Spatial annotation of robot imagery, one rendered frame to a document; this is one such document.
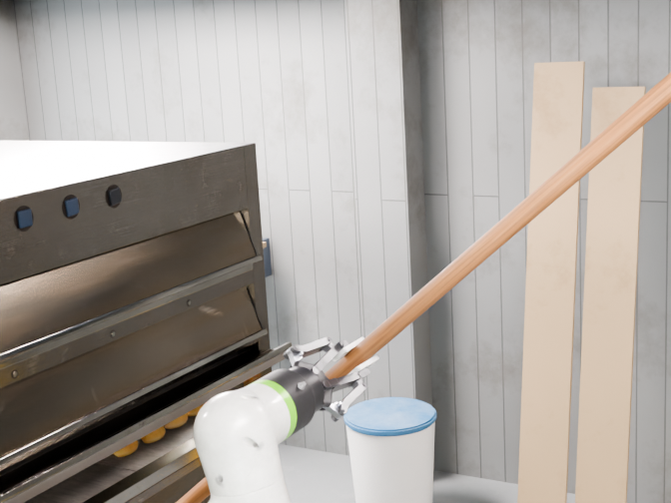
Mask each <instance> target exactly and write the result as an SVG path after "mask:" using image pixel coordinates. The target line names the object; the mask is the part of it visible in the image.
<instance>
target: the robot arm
mask: <svg viewBox="0 0 671 503"><path fill-rule="evenodd" d="M362 340H364V337H361V338H359V339H358V340H356V341H354V342H353V343H351V344H348V343H347V341H346V340H343V341H342V342H340V341H339V342H338V343H337V344H333V341H332V339H331V338H330V337H328V336H327V337H324V338H321V339H318V340H316V341H313V342H310V343H307V344H304V345H298V344H294V345H293V346H292V347H290V348H289V349H288V350H287V351H286V352H285V353H284V358H285V359H289V360H290V362H291V364H292V365H291V366H290V369H277V370H275V371H273V372H271V373H269V374H267V375H266V376H264V377H262V378H260V379H258V380H257V381H255V382H253V383H251V384H249V385H248V386H246V387H244V388H241V389H238V390H233V391H226V392H223V393H220V394H218V395H216V396H214V397H212V398H211V399H210V400H208V401H207V402H206V403H205V404H204V405H203V407H202V408H201V409H200V411H199V413H198V415H197V417H196V420H195V424H194V431H193V435H194V442H195V446H196V449H197V451H198V454H199V457H200V460H201V463H202V466H203V469H204V472H205V475H206V478H207V481H208V485H209V488H210V492H211V499H210V501H209V502H208V503H292V502H291V499H290V495H289V492H288V489H287V486H286V482H285V478H284V475H283V470H282V465H281V459H280V453H279V447H278V445H279V444H280V443H281V442H283V441H284V440H286V439H287V438H289V437H290V436H292V435H293V434H295V433H296V432H298V431H299V430H301V429H302V428H304V427H305V426H307V425H308V424H309V423H310V422H311V420H312V419H313V417H314V414H315V413H316V412H317V411H325V410H327V411H328V412H329V413H331V414H332V416H331V419H332V421H334V422H337V421H338V420H339V419H340V418H342V417H343V416H344V415H345V414H346V413H347V409H348V406H349V405H350V404H351V403H352V402H353V401H354V400H355V399H356V398H357V397H358V396H359V395H361V394H362V393H363V392H364V391H365V390H366V389H367V385H366V383H365V382H362V380H363V379H364V378H365V377H366V376H367V375H369V373H370V371H369V370H368V368H369V367H370V366H371V365H373V364H374V363H375V362H376V361H377V360H379V357H378V355H376V356H374V357H372V358H371V359H369V360H367V361H366V362H364V363H362V364H360V365H359V366H357V367H356V368H355V369H354V370H352V371H351V372H350V373H349V374H348V375H345V376H342V377H339V378H332V379H328V378H327V377H326V376H325V374H324V372H323V371H322V369H323V368H324V367H325V366H326V365H327V364H328V363H329V362H330V361H331V360H333V361H337V360H338V359H340V358H342V357H343V356H345V355H346V354H347V353H349V352H350V351H351V350H352V349H353V348H354V347H356V346H357V345H358V344H359V343H360V342H361V341H362ZM321 351H324V352H326V354H325V355H324V356H323V357H322V358H321V359H320V360H319V361H318V362H317V363H316V364H315V365H313V364H310V363H307V362H303V361H301V359H302V358H305V357H307V356H310V355H313V354H315V353H318V352H321ZM351 387H352V391H351V392H350V393H349V394H348V395H347V396H346V397H345V398H344V399H343V400H342V401H340V402H335V403H332V400H333V392H336V391H339V390H342V389H345V388H351Z"/></svg>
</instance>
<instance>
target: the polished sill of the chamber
mask: <svg viewBox="0 0 671 503"><path fill-rule="evenodd" d="M197 458H199V454H198V451H197V449H196V446H195V442H194V438H192V439H190V440H189V441H187V442H185V443H184V444H182V445H180V446H178V447H177V448H175V449H173V450H172V451H170V452H168V453H166V454H165V455H163V456H161V457H160V458H158V459H156V460H155V461H153V462H151V463H149V464H148V465H146V466H144V467H143V468H141V469H139V470H137V471H136V472H134V473H132V474H131V475H129V476H127V477H126V478H124V479H122V480H120V481H119V482H117V483H115V484H114V485H112V486H110V487H108V488H107V489H105V490H103V491H102V492H100V493H98V494H97V495H95V496H93V497H91V498H90V499H88V500H86V501H85V502H83V503H126V502H127V501H129V500H130V499H132V498H134V497H135V496H137V495H139V494H140V493H142V492H143V491H145V490H147V489H148V488H150V487H152V486H153V485H155V484H156V483H158V482H160V481H161V480H163V479H165V478H166V477H168V476H169V475H171V474H173V473H174V472H176V471H178V470H179V469H181V468H182V467H184V466H186V465H187V464H189V463H191V462H192V461H194V460H195V459H197Z"/></svg>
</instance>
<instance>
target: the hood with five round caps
mask: <svg viewBox="0 0 671 503"><path fill-rule="evenodd" d="M247 208H248V196H247V183H246V169H245V156H244V147H238V148H233V149H229V150H224V151H220V152H215V153H211V154H206V155H202V156H197V157H193V158H188V159H184V160H179V161H176V162H171V163H167V164H162V165H157V166H153V167H148V168H144V169H139V170H135V171H130V172H126V173H121V174H117V175H112V176H108V177H103V178H99V179H94V180H90V181H85V182H81V183H76V184H72V185H67V186H63V187H58V188H54V189H49V190H45V191H40V192H36V193H31V194H27V195H22V196H18V197H13V198H9V199H4V200H0V284H3V283H6V282H9V281H12V280H16V279H19V278H22V277H25V276H29V275H32V274H35V273H38V272H42V271H45V270H48V269H51V268H54V267H58V266H61V265H64V264H67V263H71V262H74V261H77V260H80V259H83V258H87V257H90V256H93V255H96V254H100V253H103V252H108V251H112V250H115V249H118V248H121V247H124V246H128V245H131V244H134V243H137V242H141V241H144V240H147V239H150V238H154V237H157V236H160V235H163V234H166V233H170V232H173V231H176V230H179V229H183V228H186V227H189V226H192V225H195V224H199V223H202V222H205V221H208V220H212V219H215V218H218V217H221V216H225V215H228V214H231V213H234V212H237V211H241V210H244V209H247Z"/></svg>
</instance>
